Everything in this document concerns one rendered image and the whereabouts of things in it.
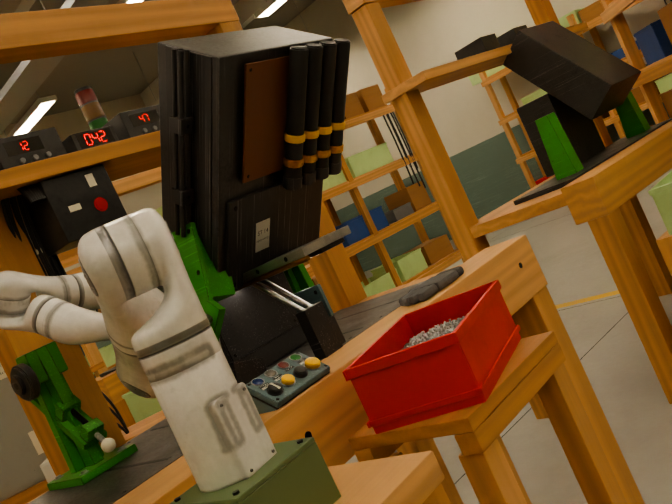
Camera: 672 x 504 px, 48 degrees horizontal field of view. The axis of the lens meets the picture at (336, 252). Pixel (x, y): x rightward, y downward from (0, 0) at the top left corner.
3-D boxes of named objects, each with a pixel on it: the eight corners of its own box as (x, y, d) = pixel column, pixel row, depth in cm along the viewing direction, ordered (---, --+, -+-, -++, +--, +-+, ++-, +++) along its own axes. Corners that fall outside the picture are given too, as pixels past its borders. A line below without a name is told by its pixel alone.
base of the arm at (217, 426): (284, 445, 92) (225, 318, 91) (241, 485, 84) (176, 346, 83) (230, 459, 97) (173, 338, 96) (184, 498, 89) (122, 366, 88)
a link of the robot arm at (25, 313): (-24, 326, 136) (37, 351, 132) (-20, 280, 133) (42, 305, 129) (6, 315, 142) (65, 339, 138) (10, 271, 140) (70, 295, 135)
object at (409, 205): (478, 266, 836) (392, 77, 826) (332, 362, 671) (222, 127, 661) (442, 277, 876) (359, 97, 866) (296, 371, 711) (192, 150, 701)
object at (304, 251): (354, 237, 163) (348, 224, 163) (307, 261, 151) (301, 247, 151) (244, 284, 189) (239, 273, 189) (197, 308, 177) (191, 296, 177)
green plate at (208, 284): (245, 315, 159) (222, 220, 162) (213, 320, 153) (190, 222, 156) (213, 327, 166) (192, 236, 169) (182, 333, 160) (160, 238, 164)
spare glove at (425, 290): (436, 282, 190) (432, 273, 190) (469, 272, 183) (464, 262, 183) (390, 313, 176) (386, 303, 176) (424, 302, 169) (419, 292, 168)
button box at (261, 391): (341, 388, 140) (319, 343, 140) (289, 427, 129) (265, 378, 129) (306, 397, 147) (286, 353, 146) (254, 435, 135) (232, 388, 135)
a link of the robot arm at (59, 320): (55, 280, 132) (26, 321, 128) (184, 330, 124) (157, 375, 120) (76, 305, 140) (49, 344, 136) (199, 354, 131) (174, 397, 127)
